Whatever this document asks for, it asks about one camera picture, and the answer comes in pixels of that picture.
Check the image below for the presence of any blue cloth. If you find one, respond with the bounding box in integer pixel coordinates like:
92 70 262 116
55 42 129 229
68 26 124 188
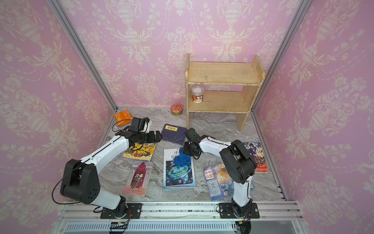
173 148 191 167

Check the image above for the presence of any white science magazine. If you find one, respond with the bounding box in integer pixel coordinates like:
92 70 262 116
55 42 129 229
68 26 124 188
163 148 196 190

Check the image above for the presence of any colourful sunflower magazine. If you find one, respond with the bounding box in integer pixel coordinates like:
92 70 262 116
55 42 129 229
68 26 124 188
203 163 256 201

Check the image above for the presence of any red manga comic book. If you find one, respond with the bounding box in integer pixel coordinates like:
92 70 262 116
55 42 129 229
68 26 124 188
243 142 269 174

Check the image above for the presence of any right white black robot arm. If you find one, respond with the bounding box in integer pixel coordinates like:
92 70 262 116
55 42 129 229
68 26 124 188
183 128 257 218

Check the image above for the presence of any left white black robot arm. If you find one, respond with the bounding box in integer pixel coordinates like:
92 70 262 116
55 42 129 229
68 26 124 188
58 130 162 218

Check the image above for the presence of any dark blue book yellow label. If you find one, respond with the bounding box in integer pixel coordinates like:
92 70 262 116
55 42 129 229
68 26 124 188
161 123 188 145

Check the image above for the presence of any yellow history picture book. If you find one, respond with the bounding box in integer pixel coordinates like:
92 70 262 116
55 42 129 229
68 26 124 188
123 143 156 161

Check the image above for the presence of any Hamlet purple red book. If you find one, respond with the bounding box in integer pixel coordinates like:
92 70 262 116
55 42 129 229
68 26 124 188
123 160 153 197

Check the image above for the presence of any orange snack bag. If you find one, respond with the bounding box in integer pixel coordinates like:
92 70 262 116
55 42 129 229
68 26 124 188
113 109 133 127

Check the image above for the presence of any white red cup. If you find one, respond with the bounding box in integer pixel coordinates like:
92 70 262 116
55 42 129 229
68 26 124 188
191 85 204 104

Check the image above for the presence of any wooden two-tier shelf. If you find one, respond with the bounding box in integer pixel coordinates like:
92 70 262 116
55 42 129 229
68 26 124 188
185 53 266 133

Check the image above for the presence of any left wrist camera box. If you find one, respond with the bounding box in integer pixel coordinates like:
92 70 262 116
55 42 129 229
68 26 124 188
128 117 152 133

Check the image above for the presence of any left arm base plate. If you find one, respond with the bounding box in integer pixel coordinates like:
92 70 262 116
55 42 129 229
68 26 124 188
100 203 143 219

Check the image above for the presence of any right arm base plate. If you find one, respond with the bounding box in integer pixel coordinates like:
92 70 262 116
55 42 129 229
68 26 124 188
216 201 260 219

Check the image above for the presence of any aluminium front rail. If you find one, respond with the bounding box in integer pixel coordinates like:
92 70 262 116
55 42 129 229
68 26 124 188
52 201 308 234

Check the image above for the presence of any left aluminium corner post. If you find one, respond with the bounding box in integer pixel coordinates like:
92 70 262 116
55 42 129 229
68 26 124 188
47 0 118 113

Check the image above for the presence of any aluminium corner post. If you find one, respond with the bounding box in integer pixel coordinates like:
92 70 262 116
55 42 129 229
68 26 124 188
47 0 118 113
251 0 312 113

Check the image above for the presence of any right aluminium corner post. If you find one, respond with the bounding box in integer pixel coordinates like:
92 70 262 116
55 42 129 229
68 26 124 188
251 0 312 113

